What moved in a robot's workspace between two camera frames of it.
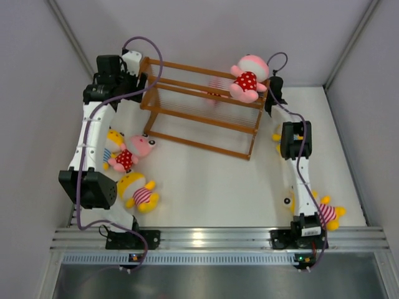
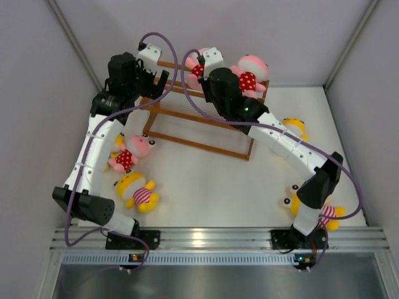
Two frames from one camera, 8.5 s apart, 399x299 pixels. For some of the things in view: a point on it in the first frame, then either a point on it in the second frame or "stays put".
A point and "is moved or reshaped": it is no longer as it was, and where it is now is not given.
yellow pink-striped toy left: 134,186 stays put
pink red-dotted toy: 222,83 is moved or reshaped
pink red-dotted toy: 138,146 stays put
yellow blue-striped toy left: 114,141 stays put
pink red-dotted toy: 252,70 stays put
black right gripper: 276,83 -> 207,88
